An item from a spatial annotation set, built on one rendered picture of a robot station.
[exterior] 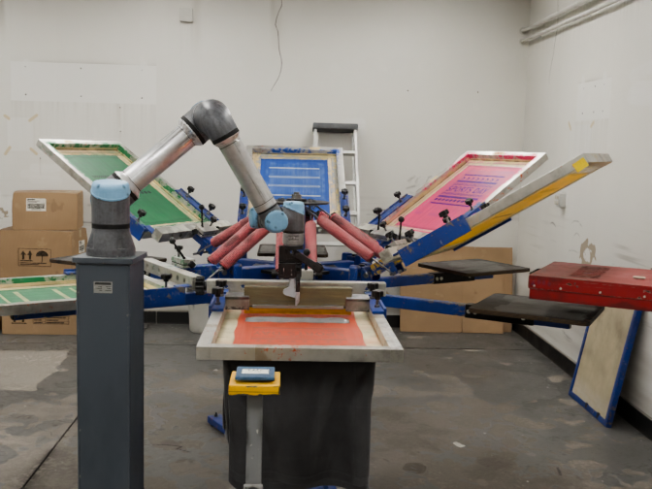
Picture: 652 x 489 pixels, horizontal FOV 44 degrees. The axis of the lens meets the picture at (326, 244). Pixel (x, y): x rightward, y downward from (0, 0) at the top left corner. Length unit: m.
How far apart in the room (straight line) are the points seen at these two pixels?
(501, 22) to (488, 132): 0.93
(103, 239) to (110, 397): 0.49
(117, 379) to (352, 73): 4.81
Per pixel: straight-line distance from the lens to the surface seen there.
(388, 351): 2.30
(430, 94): 7.06
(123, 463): 2.69
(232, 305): 2.85
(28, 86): 7.28
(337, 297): 2.86
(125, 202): 2.56
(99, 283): 2.55
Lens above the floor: 1.55
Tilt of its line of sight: 7 degrees down
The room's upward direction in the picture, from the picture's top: 2 degrees clockwise
